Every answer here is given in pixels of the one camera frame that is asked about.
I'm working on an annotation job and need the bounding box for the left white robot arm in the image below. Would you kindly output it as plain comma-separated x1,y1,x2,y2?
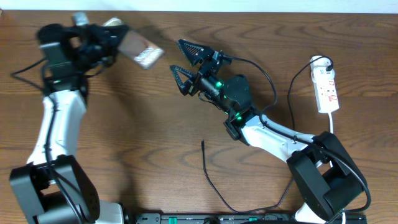
9,24,134,223

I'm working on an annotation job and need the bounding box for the white power strip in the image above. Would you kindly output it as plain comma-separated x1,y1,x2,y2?
310,55,340,114

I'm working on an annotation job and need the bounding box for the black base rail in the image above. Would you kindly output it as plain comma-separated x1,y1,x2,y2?
124,212,368,224

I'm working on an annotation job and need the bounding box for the black charger cable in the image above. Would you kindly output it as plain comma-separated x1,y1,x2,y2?
200,55,335,215

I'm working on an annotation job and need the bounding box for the white power strip cord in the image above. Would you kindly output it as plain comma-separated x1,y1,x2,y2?
328,112,346,224

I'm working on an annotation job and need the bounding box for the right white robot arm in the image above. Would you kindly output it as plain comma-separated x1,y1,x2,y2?
170,39,371,223

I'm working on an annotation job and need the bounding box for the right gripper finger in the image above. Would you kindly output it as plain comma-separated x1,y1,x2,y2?
170,65,196,95
177,39,215,66

